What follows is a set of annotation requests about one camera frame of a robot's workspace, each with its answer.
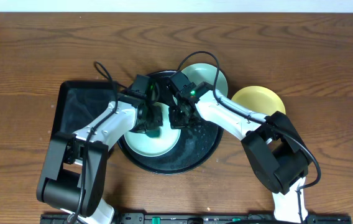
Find yellow plate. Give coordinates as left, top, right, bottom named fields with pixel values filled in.
left=232, top=86, right=286, bottom=116

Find green yellow sponge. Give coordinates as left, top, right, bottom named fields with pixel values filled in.
left=146, top=129, right=161, bottom=138

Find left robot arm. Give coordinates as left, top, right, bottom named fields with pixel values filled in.
left=36, top=94, right=163, bottom=223

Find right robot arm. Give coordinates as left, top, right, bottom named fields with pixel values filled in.
left=168, top=82, right=311, bottom=223

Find black rectangular tray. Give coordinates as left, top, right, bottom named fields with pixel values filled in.
left=51, top=80, right=114, bottom=138

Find black round tray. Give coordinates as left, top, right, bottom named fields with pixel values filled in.
left=117, top=70, right=223, bottom=175

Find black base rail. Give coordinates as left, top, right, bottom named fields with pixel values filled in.
left=39, top=211, right=352, bottom=224

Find light green plate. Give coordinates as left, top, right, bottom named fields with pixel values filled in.
left=124, top=103, right=181, bottom=157
left=181, top=63, right=229, bottom=96

